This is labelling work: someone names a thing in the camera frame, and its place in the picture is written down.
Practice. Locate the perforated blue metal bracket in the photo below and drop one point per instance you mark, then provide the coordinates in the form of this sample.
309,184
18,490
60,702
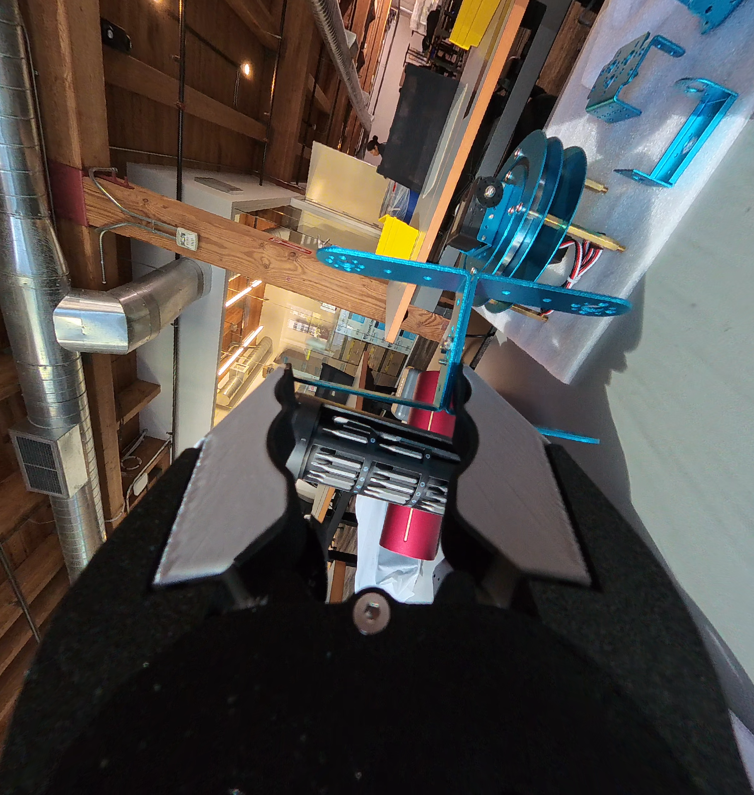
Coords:
626,75

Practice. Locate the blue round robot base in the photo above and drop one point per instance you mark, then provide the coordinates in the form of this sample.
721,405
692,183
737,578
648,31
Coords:
526,224

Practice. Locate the blue metal bracket assembly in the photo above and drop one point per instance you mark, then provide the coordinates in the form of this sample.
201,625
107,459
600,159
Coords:
377,263

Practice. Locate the wooden ceiling beam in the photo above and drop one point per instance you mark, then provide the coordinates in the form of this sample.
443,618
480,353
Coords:
253,255

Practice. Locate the yellow bin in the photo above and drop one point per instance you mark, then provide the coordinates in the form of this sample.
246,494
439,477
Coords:
399,236
477,19

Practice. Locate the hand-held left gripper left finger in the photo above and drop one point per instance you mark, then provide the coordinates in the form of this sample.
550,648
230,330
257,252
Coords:
222,497

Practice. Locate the wooden partition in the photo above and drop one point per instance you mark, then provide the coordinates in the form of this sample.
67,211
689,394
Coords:
477,124

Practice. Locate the white cabinet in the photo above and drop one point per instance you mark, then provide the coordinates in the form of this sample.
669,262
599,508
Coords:
197,373

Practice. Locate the small blue metal bracket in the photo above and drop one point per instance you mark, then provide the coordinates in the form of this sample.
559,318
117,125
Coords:
694,124
713,10

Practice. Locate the grey vent grille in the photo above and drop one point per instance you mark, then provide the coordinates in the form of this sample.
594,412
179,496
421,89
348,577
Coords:
42,460

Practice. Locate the black monitor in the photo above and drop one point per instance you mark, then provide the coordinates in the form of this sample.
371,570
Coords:
421,124

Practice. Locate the silver ventilation duct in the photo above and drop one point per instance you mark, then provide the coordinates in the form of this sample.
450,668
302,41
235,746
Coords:
29,249

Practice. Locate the light plywood panel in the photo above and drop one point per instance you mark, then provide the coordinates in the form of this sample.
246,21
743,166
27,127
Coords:
346,174

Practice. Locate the red cylindrical container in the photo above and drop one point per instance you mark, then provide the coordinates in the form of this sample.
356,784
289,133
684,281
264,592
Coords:
408,528

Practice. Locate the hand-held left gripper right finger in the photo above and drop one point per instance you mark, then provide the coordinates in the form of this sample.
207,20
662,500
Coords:
520,497

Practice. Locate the white foam tray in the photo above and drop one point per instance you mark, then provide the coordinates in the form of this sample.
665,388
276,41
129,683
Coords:
675,249

